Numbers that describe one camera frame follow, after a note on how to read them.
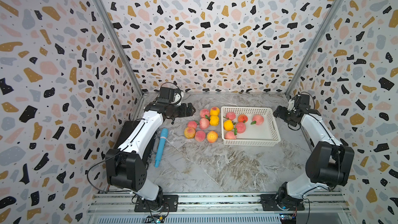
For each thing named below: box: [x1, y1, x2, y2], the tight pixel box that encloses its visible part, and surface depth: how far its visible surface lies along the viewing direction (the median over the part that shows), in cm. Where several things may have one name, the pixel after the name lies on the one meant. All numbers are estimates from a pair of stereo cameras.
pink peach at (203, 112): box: [199, 108, 210, 119], surface depth 105 cm
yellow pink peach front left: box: [183, 126, 196, 139], surface depth 96 cm
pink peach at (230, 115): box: [225, 111, 236, 121], surface depth 106 cm
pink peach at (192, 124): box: [187, 120, 197, 130], surface depth 100 cm
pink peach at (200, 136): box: [194, 130, 206, 143], surface depth 95 cm
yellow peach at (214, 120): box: [209, 115, 220, 127], surface depth 102 cm
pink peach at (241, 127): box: [235, 121, 247, 134], surface depth 97 cm
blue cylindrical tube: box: [154, 128, 169, 168], surface depth 91 cm
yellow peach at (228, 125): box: [223, 119, 234, 132], surface depth 99 cm
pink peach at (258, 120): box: [250, 114, 265, 126], surface depth 103 cm
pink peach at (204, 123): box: [199, 117, 210, 131], surface depth 100 cm
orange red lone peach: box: [237, 114, 249, 123], surface depth 104 cm
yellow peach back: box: [209, 106, 221, 116], surface depth 107 cm
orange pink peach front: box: [206, 130, 219, 144], surface depth 94 cm
